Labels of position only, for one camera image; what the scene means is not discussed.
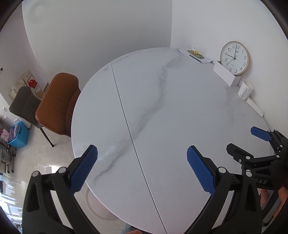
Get blue plastic storage box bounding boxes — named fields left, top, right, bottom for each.
left=8, top=121, right=29, bottom=149

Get person's right hand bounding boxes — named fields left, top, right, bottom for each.
left=258, top=186, right=288, bottom=214

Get white wooden shelf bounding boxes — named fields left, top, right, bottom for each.
left=8, top=69, right=49, bottom=104

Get white ceramic mug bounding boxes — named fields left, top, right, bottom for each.
left=238, top=81, right=254, bottom=100

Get round white marble table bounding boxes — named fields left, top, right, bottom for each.
left=72, top=48, right=272, bottom=233

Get red object on shelf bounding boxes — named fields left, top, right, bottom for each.
left=28, top=79, right=38, bottom=89

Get brown leather chair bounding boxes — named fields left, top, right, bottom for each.
left=35, top=73, right=81, bottom=137

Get white flat strip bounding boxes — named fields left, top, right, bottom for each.
left=247, top=98, right=264, bottom=117

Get white paper sheets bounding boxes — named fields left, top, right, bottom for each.
left=177, top=48, right=213, bottom=63

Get yellow binder clip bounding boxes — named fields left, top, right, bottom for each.
left=187, top=47, right=204, bottom=59

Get white wall clock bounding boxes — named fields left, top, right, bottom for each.
left=220, top=41, right=249, bottom=76

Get grey fabric chair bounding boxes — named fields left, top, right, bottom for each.
left=9, top=86, right=42, bottom=128

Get white rectangular box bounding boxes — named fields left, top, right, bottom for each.
left=213, top=61, right=241, bottom=87

